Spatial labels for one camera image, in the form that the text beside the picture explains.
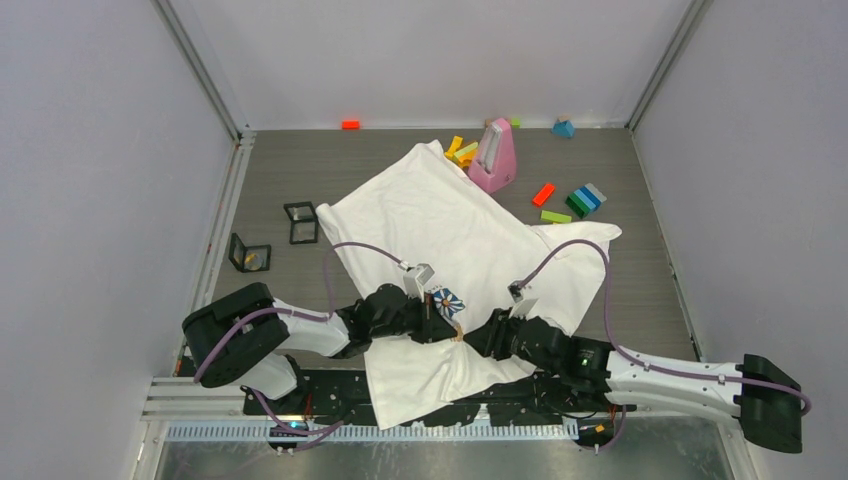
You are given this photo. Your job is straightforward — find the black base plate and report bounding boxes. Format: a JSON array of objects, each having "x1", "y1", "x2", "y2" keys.
[{"x1": 268, "y1": 370, "x2": 614, "y2": 427}]

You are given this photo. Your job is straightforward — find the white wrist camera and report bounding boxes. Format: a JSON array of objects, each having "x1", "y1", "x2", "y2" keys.
[
  {"x1": 508, "y1": 281, "x2": 538, "y2": 319},
  {"x1": 398, "y1": 261, "x2": 435, "y2": 302}
]

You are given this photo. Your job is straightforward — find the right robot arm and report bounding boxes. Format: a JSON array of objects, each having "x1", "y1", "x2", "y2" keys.
[{"x1": 464, "y1": 310, "x2": 806, "y2": 454}]

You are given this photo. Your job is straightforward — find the pink metronome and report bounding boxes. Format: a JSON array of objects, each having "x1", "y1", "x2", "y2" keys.
[{"x1": 467, "y1": 118, "x2": 517, "y2": 194}]

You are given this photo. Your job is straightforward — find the orange block by metronome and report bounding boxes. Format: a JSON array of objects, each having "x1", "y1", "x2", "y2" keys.
[{"x1": 453, "y1": 155, "x2": 473, "y2": 169}]

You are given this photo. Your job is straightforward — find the black display box with coin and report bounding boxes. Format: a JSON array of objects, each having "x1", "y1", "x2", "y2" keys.
[{"x1": 227, "y1": 232, "x2": 272, "y2": 273}]

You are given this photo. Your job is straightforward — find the green blue stacked bricks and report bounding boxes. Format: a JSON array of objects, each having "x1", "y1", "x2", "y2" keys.
[{"x1": 564, "y1": 183, "x2": 607, "y2": 219}]

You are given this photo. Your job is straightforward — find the blue wooden house block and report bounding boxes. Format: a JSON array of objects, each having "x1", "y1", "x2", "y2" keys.
[{"x1": 551, "y1": 116, "x2": 576, "y2": 139}]

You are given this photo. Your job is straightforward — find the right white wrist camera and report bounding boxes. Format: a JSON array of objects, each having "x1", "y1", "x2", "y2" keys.
[{"x1": 508, "y1": 281, "x2": 538, "y2": 319}]

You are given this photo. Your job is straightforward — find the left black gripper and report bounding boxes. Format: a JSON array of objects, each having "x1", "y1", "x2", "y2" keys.
[{"x1": 370, "y1": 291, "x2": 456, "y2": 344}]

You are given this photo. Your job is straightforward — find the red-orange flat block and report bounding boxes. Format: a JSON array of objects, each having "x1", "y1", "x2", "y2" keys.
[{"x1": 532, "y1": 183, "x2": 556, "y2": 208}]

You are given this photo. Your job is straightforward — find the yellow arch block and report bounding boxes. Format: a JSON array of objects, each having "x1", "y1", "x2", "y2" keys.
[{"x1": 444, "y1": 136, "x2": 464, "y2": 162}]

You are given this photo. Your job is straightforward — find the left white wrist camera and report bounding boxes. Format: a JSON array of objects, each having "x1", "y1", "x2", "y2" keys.
[{"x1": 398, "y1": 261, "x2": 435, "y2": 302}]

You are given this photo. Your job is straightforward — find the white perforated cable duct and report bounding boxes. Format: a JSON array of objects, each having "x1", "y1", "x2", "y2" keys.
[{"x1": 165, "y1": 419, "x2": 579, "y2": 443}]

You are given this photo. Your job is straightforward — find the empty black display box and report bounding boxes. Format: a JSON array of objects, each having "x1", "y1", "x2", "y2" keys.
[{"x1": 283, "y1": 201, "x2": 319, "y2": 245}]

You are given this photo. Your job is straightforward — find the wood and green blocks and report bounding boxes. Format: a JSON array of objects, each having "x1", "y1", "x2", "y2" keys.
[{"x1": 484, "y1": 117, "x2": 521, "y2": 128}]

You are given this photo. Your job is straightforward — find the lime green flat block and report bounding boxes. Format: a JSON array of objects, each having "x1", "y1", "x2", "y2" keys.
[{"x1": 540, "y1": 210, "x2": 572, "y2": 224}]

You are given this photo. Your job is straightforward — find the white t-shirt with daisy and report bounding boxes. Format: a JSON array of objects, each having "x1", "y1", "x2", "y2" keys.
[{"x1": 317, "y1": 141, "x2": 621, "y2": 429}]

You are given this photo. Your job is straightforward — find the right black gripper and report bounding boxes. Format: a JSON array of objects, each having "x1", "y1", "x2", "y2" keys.
[{"x1": 463, "y1": 308, "x2": 562, "y2": 375}]

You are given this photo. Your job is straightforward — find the light green long block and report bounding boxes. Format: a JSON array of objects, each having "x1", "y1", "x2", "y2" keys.
[{"x1": 455, "y1": 142, "x2": 478, "y2": 158}]

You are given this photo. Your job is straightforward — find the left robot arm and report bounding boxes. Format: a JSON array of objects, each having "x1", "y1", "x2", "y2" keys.
[{"x1": 182, "y1": 282, "x2": 459, "y2": 414}]

